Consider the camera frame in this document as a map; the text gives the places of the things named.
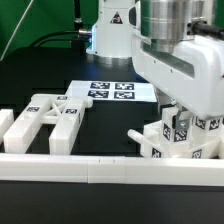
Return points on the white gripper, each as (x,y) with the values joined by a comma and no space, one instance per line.
(193,75)

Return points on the white chair seat block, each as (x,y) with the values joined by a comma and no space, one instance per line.
(159,141)

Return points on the white chair back frame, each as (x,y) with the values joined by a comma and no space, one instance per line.
(64,112)

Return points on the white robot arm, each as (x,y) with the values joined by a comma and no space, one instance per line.
(173,44)

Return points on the white marker base sheet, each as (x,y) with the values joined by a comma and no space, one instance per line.
(112,91)

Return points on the black pole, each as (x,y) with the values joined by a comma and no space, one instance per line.
(77,15)

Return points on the white U-shaped fence frame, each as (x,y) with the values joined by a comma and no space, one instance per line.
(119,170)

